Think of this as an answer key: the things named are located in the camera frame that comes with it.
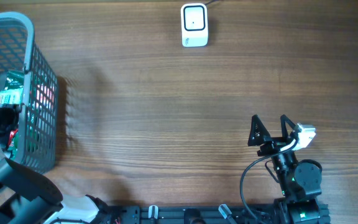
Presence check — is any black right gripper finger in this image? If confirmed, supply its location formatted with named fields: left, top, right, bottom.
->
left=247, top=114, right=272, bottom=146
left=280, top=114, right=295, bottom=142

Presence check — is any teal tissue packet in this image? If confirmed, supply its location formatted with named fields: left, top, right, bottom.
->
left=0, top=88, right=24, bottom=107

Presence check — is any green sponge package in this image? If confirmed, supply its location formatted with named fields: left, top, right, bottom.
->
left=4, top=70, right=24, bottom=90

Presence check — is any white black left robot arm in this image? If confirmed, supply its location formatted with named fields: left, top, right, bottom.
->
left=0, top=148, right=112, bottom=223

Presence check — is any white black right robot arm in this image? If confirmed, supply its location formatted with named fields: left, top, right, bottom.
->
left=241, top=114, right=331, bottom=224

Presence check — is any white barcode scanner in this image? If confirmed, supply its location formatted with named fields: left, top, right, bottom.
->
left=180, top=2, right=209, bottom=47

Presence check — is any grey plastic mesh basket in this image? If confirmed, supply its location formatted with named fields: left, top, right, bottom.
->
left=0, top=12, right=59, bottom=173

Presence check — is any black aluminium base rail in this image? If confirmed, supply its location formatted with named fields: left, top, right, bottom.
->
left=110, top=203, right=331, bottom=224

